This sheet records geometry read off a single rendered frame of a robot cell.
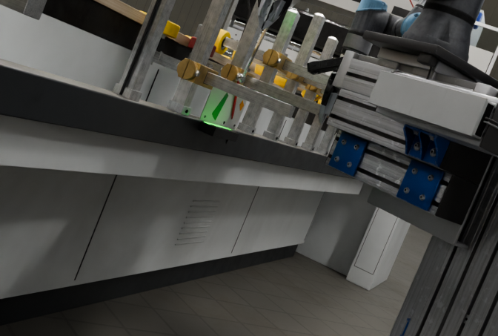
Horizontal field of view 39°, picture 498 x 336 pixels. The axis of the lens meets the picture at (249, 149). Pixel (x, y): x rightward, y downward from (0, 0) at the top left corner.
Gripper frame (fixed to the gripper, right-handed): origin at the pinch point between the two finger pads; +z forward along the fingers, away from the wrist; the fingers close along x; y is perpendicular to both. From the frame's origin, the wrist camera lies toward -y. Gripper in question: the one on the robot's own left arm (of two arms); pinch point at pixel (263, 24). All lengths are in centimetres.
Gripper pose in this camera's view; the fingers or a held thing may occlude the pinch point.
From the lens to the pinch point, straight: 187.1
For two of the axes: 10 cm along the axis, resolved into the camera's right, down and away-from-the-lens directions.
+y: -0.1, 0.4, -10.0
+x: 9.2, 3.8, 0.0
